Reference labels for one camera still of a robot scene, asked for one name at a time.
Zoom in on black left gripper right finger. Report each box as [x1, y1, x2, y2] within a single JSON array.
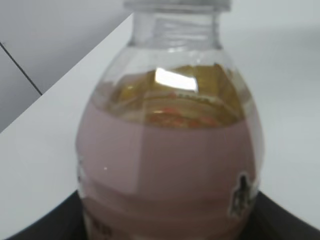
[[238, 192, 320, 240]]

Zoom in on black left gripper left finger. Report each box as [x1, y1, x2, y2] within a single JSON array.
[[8, 191, 87, 240]]

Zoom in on pink peach tea bottle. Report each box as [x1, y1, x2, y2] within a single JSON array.
[[76, 0, 264, 240]]

